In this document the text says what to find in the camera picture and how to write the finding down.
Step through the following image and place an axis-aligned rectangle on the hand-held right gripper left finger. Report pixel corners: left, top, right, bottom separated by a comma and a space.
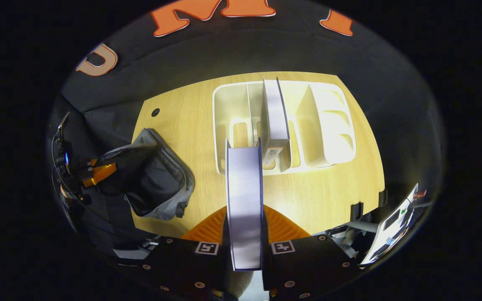
138, 205, 230, 301

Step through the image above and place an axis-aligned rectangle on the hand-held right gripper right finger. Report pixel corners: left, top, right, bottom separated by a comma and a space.
262, 205, 365, 299

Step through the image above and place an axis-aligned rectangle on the grey schoolbag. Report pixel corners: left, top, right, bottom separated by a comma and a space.
95, 128, 196, 221

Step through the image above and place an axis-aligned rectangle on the white book with blue cover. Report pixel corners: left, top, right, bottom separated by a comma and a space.
224, 138, 265, 272

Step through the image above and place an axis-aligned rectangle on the white plastic bookshelf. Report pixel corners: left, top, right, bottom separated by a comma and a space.
213, 80, 357, 175

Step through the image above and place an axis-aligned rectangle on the white book with portrait cover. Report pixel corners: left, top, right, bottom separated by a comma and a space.
260, 77, 291, 173

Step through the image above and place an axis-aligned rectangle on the white device panel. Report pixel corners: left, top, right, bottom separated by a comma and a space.
360, 183, 420, 265

